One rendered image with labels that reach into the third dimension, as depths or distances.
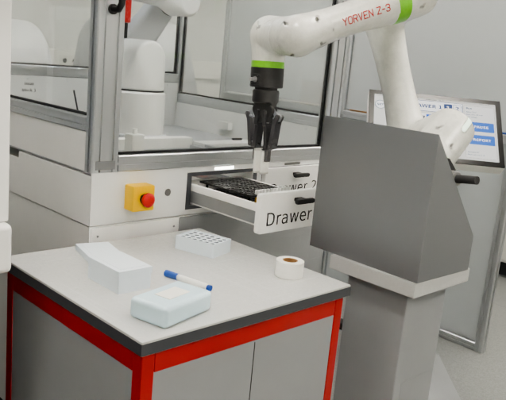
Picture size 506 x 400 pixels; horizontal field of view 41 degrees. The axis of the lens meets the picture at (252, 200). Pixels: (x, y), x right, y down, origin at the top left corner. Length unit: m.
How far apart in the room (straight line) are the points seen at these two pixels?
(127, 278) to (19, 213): 0.80
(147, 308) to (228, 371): 0.25
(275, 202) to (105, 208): 0.46
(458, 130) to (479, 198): 1.43
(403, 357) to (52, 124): 1.17
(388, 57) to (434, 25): 1.40
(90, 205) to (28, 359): 0.42
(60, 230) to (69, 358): 0.56
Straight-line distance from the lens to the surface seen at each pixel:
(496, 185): 3.30
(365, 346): 1.95
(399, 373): 1.92
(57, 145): 1.97
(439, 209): 1.77
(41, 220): 2.09
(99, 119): 1.81
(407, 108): 2.08
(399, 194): 1.77
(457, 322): 3.51
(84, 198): 1.86
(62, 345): 1.55
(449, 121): 1.95
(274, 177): 2.24
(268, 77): 1.85
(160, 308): 1.31
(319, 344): 1.68
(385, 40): 2.11
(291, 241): 2.41
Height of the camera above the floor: 1.29
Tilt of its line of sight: 12 degrees down
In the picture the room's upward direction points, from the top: 5 degrees clockwise
